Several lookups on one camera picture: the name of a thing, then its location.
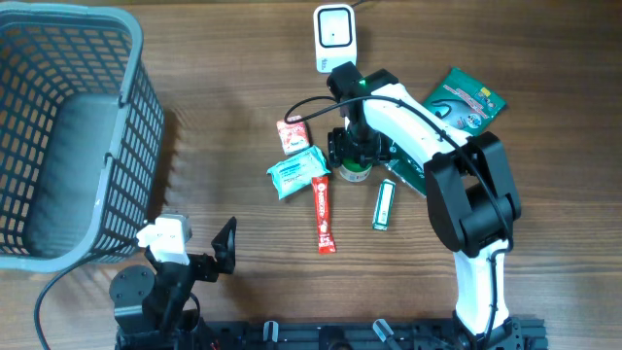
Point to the red coffee stick sachet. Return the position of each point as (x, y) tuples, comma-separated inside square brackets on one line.
[(326, 243)]

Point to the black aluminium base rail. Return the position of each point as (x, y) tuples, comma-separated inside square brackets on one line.
[(513, 334)]

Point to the green white gum pack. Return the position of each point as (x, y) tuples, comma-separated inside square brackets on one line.
[(384, 204)]

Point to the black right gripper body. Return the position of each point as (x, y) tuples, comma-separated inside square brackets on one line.
[(359, 141)]

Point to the orange candy pack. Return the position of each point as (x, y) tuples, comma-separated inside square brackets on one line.
[(294, 137)]

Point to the teal wet wipes pack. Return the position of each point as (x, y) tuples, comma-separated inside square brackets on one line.
[(294, 173)]

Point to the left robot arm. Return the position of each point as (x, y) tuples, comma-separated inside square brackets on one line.
[(154, 305)]

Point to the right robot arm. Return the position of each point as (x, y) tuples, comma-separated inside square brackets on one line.
[(472, 200)]

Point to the green lidded small jar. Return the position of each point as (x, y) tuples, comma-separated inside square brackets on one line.
[(353, 172)]

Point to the green glove package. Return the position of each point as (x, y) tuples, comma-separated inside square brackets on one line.
[(459, 100)]

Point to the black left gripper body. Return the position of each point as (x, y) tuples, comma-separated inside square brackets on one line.
[(203, 268)]

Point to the grey plastic mesh basket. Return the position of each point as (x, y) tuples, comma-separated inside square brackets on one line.
[(81, 133)]

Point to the white barcode scanner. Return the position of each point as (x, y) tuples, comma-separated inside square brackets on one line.
[(335, 36)]

